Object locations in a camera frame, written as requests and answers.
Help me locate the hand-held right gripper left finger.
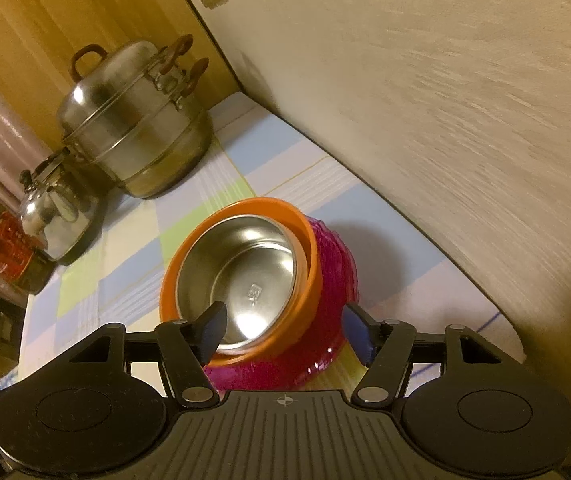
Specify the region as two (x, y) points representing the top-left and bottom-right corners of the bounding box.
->
(65, 301), (228, 407)

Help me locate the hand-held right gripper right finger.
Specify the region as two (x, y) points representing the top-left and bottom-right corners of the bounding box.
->
(343, 304), (507, 408)

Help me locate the stainless steel bowl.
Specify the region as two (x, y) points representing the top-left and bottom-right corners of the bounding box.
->
(175, 215), (302, 348)

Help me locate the orange plastic bowl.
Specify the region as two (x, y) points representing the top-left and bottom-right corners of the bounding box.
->
(159, 197), (323, 367)

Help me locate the pastel plaid tablecloth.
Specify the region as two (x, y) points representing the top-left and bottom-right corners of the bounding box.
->
(0, 91), (523, 396)

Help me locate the stainless steel kettle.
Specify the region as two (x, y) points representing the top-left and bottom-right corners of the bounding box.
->
(19, 152), (108, 266)

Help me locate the cooking oil bottle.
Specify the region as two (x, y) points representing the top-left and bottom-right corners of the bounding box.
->
(0, 200), (58, 295)

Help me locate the stainless steel steamer pot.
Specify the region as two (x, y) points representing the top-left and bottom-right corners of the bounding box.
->
(58, 35), (216, 200)

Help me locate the wooden door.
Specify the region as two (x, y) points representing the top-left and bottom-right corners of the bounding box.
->
(0, 0), (238, 161)

